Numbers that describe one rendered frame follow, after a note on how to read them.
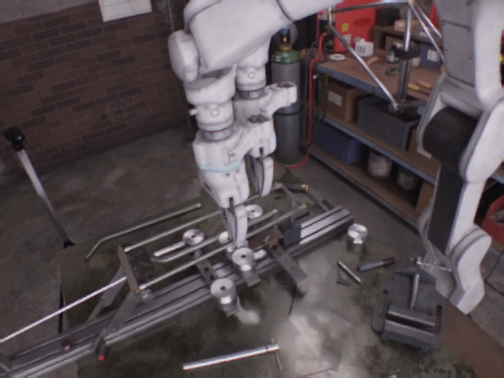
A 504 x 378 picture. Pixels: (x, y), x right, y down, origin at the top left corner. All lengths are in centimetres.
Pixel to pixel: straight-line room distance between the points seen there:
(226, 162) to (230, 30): 22
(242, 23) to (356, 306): 62
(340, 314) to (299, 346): 12
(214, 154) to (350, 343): 47
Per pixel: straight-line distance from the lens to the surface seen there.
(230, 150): 53
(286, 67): 247
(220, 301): 72
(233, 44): 40
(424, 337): 75
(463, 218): 118
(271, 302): 80
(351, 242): 90
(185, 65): 46
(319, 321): 78
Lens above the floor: 154
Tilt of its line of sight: 37 degrees down
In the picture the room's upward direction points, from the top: 5 degrees counter-clockwise
